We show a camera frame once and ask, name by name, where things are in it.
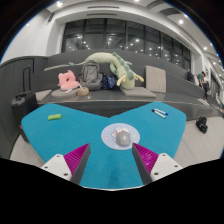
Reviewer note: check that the tan woven coil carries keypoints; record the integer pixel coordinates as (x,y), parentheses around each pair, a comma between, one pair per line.
(83,91)

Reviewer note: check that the round light blue mouse pad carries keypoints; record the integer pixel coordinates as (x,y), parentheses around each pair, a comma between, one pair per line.
(108,136)

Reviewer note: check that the navy blue patterned bag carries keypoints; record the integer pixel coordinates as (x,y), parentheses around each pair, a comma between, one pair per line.
(108,82)

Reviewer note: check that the green rectangular case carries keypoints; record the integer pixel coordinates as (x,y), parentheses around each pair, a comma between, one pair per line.
(54,117)

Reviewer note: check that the grey backpack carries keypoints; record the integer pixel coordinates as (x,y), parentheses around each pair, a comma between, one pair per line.
(90,75)

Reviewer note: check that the ceiling lights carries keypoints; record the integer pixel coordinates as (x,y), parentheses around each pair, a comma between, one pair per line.
(180,21)

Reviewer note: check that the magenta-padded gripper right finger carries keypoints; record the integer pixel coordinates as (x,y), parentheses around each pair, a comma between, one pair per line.
(165,165)

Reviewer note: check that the grey tiered bench seating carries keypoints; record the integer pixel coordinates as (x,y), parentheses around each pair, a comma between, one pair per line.
(110,100)

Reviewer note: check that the black bag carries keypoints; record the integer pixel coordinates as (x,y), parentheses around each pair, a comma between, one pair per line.
(202,125)

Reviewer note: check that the grey and white computer mouse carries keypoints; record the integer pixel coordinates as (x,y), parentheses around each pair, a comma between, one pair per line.
(122,138)

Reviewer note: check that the black suitcase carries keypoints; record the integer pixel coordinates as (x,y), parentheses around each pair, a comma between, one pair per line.
(24,106)

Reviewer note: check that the green dragon plush toy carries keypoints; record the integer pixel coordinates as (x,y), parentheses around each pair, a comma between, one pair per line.
(125,73)

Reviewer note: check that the pink plush pillow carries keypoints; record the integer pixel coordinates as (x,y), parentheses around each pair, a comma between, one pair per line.
(67,81)

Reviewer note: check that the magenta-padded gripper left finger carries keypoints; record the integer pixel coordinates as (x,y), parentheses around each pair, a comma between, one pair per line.
(58,165)

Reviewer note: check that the round grey seat cushion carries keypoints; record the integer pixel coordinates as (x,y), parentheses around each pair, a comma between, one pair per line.
(61,93)

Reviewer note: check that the upright grey square cushion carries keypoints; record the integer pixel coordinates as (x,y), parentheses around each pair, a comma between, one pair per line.
(155,79)

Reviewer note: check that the person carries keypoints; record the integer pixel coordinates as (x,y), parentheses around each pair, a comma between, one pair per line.
(203,83)
(190,75)

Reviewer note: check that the flat grey square cushion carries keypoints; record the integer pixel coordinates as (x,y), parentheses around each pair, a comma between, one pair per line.
(43,95)
(138,92)

